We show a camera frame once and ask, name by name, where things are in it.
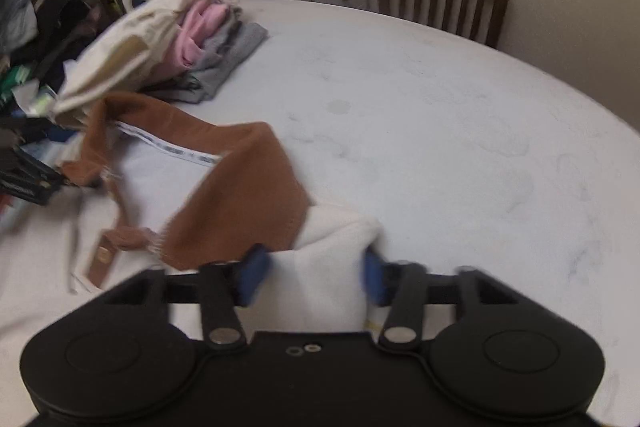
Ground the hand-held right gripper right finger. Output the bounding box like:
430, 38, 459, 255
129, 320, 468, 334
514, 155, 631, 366
362, 249, 523, 350

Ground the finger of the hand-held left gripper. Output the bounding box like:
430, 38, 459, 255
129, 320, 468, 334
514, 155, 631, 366
0, 146, 68, 208

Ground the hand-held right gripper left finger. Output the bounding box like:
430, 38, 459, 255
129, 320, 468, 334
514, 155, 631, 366
102, 244, 271, 350

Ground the white sweatshirt with brown collar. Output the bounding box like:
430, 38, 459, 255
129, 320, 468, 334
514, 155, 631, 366
0, 91, 385, 427

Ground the pile of dark clothes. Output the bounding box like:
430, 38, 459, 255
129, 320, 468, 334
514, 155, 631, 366
0, 0, 126, 148

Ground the cream cloth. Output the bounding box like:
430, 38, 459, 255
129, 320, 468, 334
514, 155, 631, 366
52, 0, 242, 124

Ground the grey folded garment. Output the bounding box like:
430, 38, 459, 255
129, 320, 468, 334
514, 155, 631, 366
175, 21, 269, 104

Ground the pink folded garment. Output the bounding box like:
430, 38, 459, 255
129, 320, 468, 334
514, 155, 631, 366
170, 0, 227, 68

